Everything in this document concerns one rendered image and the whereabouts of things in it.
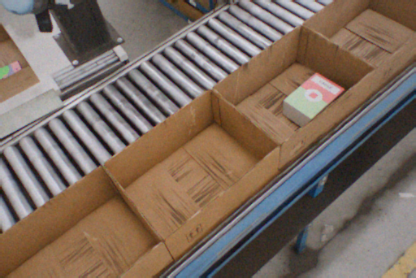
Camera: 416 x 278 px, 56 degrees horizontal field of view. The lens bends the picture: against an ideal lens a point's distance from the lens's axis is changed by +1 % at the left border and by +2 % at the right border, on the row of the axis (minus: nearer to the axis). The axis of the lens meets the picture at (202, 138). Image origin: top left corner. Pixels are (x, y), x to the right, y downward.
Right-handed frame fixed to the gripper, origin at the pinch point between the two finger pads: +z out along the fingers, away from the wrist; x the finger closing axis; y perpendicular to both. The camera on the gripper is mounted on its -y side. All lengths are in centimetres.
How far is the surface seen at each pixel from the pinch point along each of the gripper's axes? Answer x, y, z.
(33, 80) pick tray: 13.7, -30.5, 9.8
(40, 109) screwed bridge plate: 8.3, -40.4, -1.1
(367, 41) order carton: -117, -7, -17
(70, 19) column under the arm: -3.1, -5.1, 10.8
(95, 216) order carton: -25, -57, -58
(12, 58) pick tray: 27.8, -23.9, 25.9
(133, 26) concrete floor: -13, -14, 156
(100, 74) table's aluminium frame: -13.2, -27.9, 15.6
